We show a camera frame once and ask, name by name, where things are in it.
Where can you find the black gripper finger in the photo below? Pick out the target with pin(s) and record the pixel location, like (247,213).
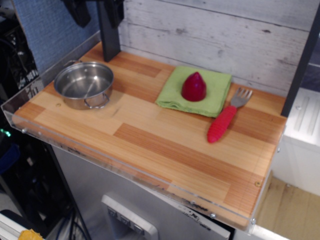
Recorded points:
(79,11)
(115,11)

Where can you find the stainless steel pot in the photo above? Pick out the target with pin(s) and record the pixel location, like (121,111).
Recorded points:
(85,85)

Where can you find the green folded towel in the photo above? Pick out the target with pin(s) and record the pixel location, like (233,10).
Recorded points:
(218,85)

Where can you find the blue fabric panel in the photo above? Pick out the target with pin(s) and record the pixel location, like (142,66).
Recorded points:
(52,33)

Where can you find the black plastic crate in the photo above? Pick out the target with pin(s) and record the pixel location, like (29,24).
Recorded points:
(20,60)

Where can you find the red plastic strawberry toy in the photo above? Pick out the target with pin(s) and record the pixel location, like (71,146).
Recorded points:
(194,88)

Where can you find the clear acrylic table guard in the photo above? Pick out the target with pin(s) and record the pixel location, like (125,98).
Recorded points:
(161,149)

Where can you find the silver toy fridge cabinet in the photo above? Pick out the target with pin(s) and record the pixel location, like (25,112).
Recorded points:
(113,207)

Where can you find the yellow object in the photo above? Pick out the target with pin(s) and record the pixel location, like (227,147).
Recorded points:
(29,234)

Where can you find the white plastic block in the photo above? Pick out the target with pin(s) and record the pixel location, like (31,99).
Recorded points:
(297,160)

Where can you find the dark grey left post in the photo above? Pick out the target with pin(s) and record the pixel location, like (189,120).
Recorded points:
(109,36)

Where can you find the dark grey post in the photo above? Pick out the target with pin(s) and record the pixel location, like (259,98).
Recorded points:
(109,36)
(303,64)

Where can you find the fork with red handle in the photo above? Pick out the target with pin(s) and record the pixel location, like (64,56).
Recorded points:
(219,126)

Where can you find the dark grey right post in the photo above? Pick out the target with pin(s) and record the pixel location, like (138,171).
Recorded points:
(303,64)

